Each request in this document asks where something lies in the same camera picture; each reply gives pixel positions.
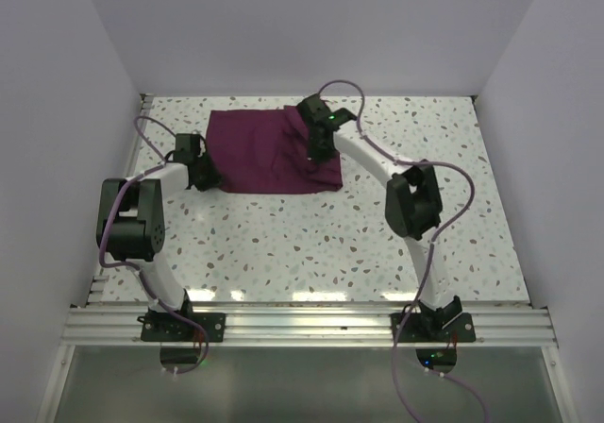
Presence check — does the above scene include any purple surgical drape cloth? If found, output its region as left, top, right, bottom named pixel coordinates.
left=206, top=106, right=343, bottom=195

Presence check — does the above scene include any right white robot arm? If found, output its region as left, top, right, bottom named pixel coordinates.
left=296, top=103, right=462, bottom=341

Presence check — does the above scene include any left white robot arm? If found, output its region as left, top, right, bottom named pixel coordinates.
left=95, top=153, right=221, bottom=341

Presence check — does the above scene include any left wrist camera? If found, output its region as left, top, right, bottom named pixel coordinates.
left=173, top=133, right=202, bottom=164

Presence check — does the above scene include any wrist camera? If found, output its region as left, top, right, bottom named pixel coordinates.
left=173, top=133, right=202, bottom=164
left=295, top=93, right=332, bottom=125

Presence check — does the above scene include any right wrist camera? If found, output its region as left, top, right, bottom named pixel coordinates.
left=295, top=93, right=332, bottom=125

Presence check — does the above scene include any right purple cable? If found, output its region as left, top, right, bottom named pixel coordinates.
left=318, top=79, right=490, bottom=423

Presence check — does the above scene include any purple cable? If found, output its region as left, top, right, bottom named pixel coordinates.
left=318, top=79, right=490, bottom=423
left=96, top=115, right=211, bottom=377

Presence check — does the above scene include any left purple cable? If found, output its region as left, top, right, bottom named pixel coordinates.
left=96, top=115, right=211, bottom=377

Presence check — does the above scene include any aluminium left side rail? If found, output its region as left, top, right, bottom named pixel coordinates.
left=123, top=93, right=155, bottom=178

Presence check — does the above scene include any aluminium rail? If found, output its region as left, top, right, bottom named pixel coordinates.
left=60, top=304, right=558, bottom=347
left=123, top=93, right=155, bottom=178

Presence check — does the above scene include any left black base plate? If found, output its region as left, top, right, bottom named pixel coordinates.
left=137, top=312, right=227, bottom=343

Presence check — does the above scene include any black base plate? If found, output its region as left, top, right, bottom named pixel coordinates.
left=137, top=312, right=227, bottom=343
left=389, top=313, right=477, bottom=344

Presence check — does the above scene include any aluminium front rail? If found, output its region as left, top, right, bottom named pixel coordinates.
left=60, top=304, right=558, bottom=347

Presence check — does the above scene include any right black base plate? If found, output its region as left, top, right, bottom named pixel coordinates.
left=389, top=313, right=477, bottom=344

